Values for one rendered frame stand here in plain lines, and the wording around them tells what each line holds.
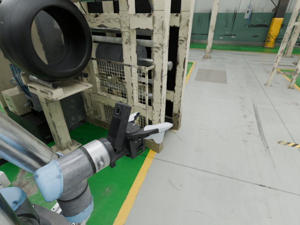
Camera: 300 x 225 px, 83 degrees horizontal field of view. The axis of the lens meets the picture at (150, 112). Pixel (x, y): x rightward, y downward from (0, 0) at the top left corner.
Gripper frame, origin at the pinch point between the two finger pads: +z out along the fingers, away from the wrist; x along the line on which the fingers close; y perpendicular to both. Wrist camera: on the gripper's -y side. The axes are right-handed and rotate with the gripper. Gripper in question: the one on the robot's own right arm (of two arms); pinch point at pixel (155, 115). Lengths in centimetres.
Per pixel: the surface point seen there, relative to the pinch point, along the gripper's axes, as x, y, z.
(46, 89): -108, 5, -6
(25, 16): -93, -41, -6
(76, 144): -151, 85, 13
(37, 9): -93, -45, 1
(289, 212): 43, 113, 96
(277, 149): 18, 110, 173
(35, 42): -136, -28, 4
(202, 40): -462, 33, 846
